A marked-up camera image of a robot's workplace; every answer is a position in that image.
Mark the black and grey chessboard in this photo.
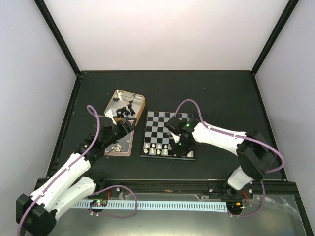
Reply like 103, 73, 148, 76
141, 111, 195, 161

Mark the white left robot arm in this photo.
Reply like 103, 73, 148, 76
16, 105, 137, 236

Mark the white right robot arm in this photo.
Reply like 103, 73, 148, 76
165, 116, 276, 198

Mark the pile of white chess pieces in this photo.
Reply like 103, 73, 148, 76
110, 140, 130, 152

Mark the pile of black chess pieces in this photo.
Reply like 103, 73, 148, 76
116, 100, 136, 118

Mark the left controller circuit board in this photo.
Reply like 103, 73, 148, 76
90, 200, 107, 207

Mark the controller circuit board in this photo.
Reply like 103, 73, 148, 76
90, 200, 107, 207
226, 202, 252, 211

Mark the right controller circuit board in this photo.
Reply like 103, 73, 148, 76
226, 202, 252, 211

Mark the pink metal tin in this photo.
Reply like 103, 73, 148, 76
104, 131, 134, 157

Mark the gold metal tin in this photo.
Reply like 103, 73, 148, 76
104, 90, 145, 125

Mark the black mounting rail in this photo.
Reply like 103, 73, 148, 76
95, 179, 231, 196

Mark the light blue slotted cable duct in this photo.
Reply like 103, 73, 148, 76
72, 199, 227, 213

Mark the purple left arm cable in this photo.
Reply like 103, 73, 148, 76
16, 105, 137, 236

